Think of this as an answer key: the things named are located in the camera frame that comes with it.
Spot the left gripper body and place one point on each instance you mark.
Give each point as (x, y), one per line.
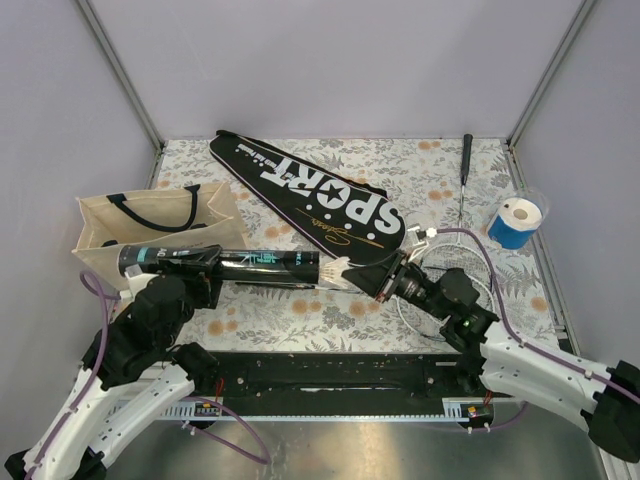
(202, 286)

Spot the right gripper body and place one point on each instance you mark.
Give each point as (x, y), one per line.
(393, 284)

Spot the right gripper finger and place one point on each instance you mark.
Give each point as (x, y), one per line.
(373, 275)
(375, 290)

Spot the white shuttlecock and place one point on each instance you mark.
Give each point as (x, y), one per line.
(330, 274)

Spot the black shuttlecock tube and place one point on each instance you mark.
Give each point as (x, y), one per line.
(265, 266)

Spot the black sport racket cover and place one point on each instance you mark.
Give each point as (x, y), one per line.
(340, 217)

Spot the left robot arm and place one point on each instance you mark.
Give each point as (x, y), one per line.
(133, 370)

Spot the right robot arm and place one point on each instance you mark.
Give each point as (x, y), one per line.
(603, 401)

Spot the beige canvas tote bag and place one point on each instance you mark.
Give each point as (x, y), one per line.
(197, 216)

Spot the floral table mat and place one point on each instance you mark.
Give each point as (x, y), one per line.
(421, 178)

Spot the blue wrapped toilet paper roll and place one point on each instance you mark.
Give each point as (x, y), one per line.
(514, 222)

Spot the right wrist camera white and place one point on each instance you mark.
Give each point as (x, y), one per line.
(420, 240)

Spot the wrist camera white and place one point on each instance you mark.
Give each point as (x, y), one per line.
(137, 280)
(420, 240)

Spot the white racket black handle right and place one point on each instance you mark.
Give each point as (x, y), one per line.
(450, 254)

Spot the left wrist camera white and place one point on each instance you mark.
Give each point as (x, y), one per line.
(137, 280)

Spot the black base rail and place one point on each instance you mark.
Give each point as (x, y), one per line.
(408, 378)

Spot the white slotted cable duct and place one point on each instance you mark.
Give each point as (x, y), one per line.
(439, 410)

